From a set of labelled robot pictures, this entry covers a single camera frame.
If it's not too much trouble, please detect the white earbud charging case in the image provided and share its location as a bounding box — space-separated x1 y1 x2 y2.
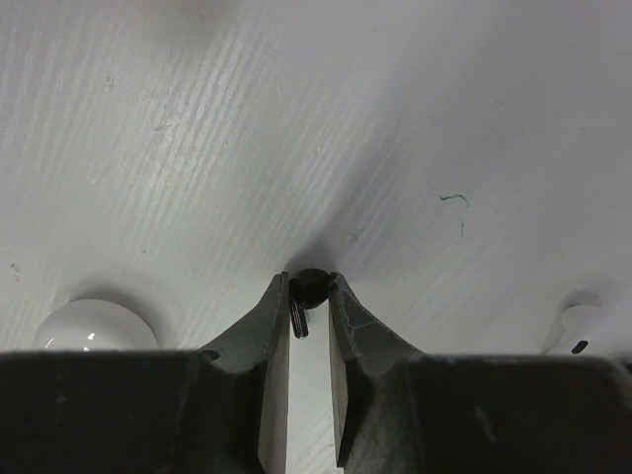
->
34 299 159 352

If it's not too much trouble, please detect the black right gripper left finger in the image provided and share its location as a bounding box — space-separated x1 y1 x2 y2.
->
1 273 289 473

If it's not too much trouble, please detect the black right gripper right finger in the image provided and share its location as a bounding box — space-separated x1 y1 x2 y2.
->
329 273 631 473

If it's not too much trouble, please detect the white earbud lower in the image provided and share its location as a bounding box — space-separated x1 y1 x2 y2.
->
542 304 609 356

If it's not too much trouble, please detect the black earbud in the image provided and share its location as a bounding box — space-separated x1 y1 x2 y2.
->
289 269 330 340

